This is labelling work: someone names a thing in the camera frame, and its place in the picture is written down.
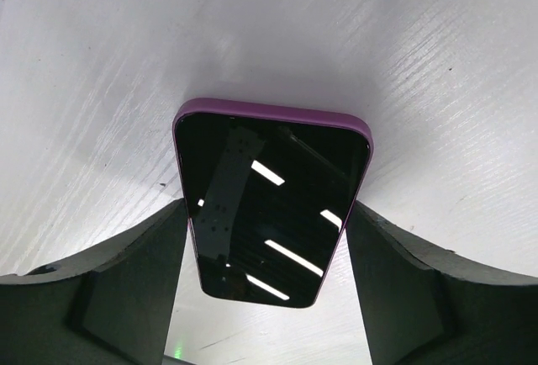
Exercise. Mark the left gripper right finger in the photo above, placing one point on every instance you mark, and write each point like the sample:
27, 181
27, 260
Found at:
423, 304

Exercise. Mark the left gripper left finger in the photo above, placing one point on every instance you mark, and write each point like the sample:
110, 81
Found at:
109, 304

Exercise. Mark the purple edged black phone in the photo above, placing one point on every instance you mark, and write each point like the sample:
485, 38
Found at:
268, 191

